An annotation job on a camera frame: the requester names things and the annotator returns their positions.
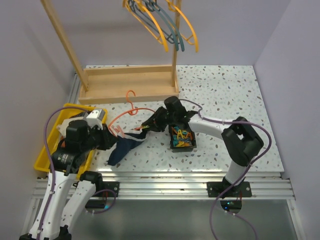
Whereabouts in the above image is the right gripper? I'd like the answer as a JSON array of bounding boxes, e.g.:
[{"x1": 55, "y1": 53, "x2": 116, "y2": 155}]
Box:
[{"x1": 142, "y1": 106, "x2": 178, "y2": 132}]

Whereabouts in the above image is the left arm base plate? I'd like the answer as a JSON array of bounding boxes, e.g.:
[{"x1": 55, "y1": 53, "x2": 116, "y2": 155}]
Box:
[{"x1": 85, "y1": 181, "x2": 120, "y2": 212}]

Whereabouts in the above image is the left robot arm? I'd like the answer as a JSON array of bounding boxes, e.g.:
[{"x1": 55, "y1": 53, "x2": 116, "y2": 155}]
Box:
[{"x1": 20, "y1": 119, "x2": 117, "y2": 240}]

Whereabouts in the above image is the aluminium rail frame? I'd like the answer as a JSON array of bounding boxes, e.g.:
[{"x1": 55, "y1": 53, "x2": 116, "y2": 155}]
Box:
[{"x1": 19, "y1": 74, "x2": 308, "y2": 240}]

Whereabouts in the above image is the yellow plastic hanger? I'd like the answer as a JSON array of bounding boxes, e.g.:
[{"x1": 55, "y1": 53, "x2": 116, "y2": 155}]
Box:
[{"x1": 166, "y1": 0, "x2": 199, "y2": 53}]

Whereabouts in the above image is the navy underwear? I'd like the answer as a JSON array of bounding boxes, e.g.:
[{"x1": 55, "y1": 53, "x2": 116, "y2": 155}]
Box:
[{"x1": 106, "y1": 130, "x2": 149, "y2": 166}]

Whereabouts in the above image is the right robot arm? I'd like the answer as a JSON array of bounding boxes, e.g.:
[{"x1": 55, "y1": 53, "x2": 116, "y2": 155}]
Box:
[{"x1": 142, "y1": 96, "x2": 264, "y2": 197}]

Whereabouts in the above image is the pink clothespin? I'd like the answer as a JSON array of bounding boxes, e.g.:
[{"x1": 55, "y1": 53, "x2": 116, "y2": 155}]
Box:
[{"x1": 111, "y1": 125, "x2": 125, "y2": 138}]

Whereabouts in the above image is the grey underwear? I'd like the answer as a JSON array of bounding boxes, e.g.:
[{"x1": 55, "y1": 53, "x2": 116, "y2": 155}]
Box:
[{"x1": 56, "y1": 118, "x2": 74, "y2": 136}]

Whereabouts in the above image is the blue-grey hanger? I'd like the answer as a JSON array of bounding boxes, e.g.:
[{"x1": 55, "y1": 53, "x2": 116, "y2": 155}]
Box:
[{"x1": 145, "y1": 0, "x2": 185, "y2": 52}]

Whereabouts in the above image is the black clip box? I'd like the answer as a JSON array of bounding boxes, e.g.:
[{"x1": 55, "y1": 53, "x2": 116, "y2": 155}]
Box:
[{"x1": 168, "y1": 124, "x2": 197, "y2": 153}]

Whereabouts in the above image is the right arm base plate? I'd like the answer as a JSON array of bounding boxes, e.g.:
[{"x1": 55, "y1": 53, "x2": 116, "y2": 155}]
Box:
[{"x1": 206, "y1": 181, "x2": 253, "y2": 199}]

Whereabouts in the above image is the yellow plastic tray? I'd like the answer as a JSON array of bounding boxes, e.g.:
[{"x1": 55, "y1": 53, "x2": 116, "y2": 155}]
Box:
[{"x1": 35, "y1": 104, "x2": 107, "y2": 180}]

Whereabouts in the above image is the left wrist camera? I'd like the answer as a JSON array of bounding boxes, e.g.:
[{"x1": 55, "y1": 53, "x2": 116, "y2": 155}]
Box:
[{"x1": 85, "y1": 108, "x2": 106, "y2": 130}]

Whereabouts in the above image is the orange hanger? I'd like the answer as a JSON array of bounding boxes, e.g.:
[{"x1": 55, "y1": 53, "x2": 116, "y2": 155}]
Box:
[{"x1": 108, "y1": 89, "x2": 156, "y2": 136}]

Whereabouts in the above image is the wooden hanger rack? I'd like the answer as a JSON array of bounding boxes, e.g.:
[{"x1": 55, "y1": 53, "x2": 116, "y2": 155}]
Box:
[{"x1": 41, "y1": 0, "x2": 179, "y2": 105}]

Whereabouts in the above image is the teal hanger with grey underwear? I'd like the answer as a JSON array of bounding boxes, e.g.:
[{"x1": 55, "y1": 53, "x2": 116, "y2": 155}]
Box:
[{"x1": 122, "y1": 0, "x2": 185, "y2": 52}]

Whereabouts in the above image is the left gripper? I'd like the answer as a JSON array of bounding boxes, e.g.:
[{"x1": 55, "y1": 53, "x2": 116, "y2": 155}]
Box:
[{"x1": 80, "y1": 122, "x2": 118, "y2": 153}]

